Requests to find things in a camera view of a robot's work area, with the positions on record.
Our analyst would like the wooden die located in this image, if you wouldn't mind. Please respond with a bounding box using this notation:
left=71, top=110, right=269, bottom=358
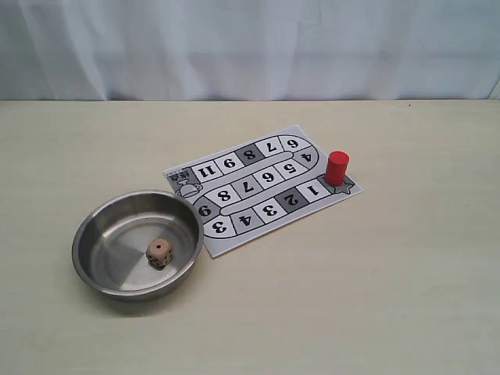
left=145, top=237, right=173, bottom=269

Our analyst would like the red cylinder game piece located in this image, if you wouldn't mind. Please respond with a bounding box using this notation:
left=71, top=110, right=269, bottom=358
left=325, top=151, right=350, bottom=186

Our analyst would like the paper number game board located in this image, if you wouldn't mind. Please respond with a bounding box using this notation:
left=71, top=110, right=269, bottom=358
left=163, top=126, right=363, bottom=258

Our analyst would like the stainless steel round bowl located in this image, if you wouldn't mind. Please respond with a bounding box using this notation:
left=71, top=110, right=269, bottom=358
left=72, top=190, right=204, bottom=302

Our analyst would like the white backdrop curtain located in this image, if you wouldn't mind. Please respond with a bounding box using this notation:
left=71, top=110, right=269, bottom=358
left=1, top=1, right=499, bottom=101

